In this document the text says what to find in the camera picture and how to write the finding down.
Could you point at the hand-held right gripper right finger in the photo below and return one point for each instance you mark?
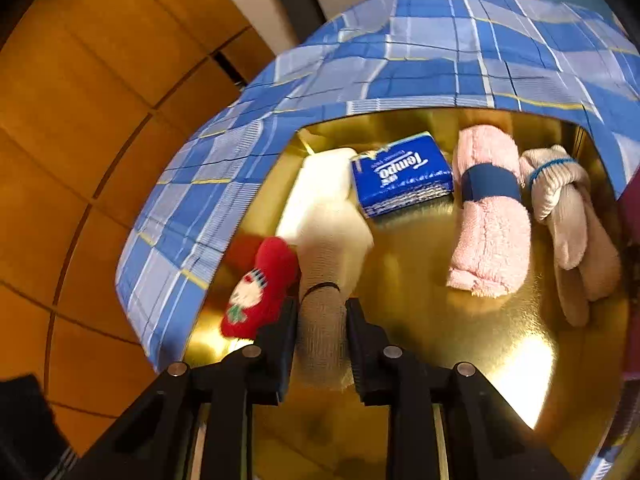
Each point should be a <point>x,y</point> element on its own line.
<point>357,355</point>

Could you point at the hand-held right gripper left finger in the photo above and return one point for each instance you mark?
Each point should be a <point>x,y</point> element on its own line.
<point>282,355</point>

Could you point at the white sock with black band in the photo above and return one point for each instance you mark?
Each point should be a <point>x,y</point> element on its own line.
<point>325,320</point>

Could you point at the red sock with white figure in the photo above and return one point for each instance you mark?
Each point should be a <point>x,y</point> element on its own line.
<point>265,280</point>

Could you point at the golden metal tin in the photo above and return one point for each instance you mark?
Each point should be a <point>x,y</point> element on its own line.
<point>450,335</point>

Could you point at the pink towel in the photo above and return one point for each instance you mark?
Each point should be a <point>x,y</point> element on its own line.
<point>490,245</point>

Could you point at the white soft pack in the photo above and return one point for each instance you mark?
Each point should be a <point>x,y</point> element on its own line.
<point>320,180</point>

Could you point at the blue tissue pack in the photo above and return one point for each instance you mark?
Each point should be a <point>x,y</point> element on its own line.
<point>400,180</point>

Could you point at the beige socks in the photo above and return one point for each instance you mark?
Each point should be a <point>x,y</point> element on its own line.
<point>565,210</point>

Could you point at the wooden wardrobe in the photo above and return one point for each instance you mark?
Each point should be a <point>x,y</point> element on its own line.
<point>75,160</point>

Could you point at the blue plaid bed sheet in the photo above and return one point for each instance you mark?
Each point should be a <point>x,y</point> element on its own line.
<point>400,50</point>

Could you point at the black bed post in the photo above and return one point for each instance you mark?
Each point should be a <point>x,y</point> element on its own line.
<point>285,0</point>

